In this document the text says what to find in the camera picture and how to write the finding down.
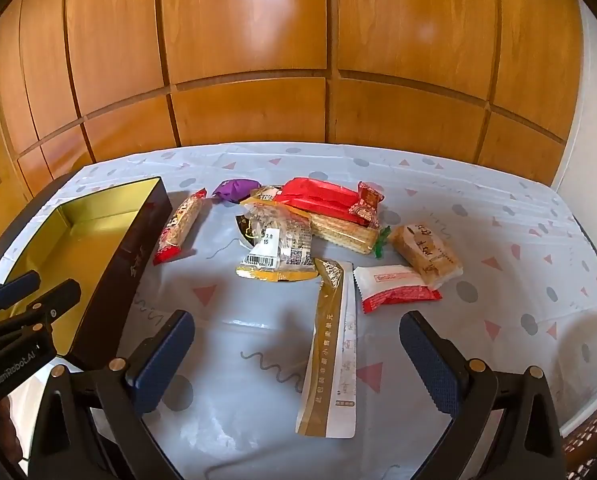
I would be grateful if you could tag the brown gold snack packet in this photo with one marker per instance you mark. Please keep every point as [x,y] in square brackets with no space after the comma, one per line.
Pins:
[278,275]

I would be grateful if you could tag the clear packet with white label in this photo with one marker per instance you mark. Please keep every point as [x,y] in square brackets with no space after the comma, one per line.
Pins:
[278,240]

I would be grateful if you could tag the cracker packet with green ends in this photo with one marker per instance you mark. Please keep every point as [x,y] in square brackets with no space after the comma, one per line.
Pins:
[343,235]

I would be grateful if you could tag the small red candy packet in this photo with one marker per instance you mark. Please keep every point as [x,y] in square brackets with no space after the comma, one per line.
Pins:
[368,205]

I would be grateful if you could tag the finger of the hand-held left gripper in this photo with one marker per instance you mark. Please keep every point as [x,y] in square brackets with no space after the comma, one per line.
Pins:
[18,287]
[61,300]

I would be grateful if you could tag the plain red snack packet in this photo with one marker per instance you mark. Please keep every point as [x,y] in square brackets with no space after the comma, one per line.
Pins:
[318,192]

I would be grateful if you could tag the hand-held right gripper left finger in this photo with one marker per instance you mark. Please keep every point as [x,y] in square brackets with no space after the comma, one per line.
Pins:
[164,355]

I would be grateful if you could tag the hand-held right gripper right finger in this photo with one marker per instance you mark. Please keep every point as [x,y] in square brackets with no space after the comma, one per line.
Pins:
[428,360]

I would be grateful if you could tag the red clear peanut bar packet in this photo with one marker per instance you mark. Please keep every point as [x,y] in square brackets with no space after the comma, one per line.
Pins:
[181,222]

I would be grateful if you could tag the black tin box gold inside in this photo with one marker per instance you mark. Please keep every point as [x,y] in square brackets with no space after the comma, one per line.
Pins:
[128,240]

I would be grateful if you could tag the brown round pastry packet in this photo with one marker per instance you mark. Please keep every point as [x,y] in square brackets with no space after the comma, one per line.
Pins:
[426,255]

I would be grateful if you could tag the white and red snack packet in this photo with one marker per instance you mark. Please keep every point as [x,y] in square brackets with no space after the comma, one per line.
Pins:
[388,282]

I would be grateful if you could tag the wooden wardrobe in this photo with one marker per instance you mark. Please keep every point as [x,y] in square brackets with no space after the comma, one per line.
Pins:
[248,35]

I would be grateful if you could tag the brown woven chair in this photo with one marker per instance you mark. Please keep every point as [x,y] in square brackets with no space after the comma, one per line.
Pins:
[593,435]

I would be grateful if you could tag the long gold white packet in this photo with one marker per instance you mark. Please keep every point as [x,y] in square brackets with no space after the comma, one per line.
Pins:
[328,360]

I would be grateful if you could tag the purple snack packet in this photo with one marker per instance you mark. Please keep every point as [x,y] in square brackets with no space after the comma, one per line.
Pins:
[233,190]

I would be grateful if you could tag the patterned white tablecloth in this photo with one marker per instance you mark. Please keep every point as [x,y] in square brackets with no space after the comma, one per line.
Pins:
[478,240]

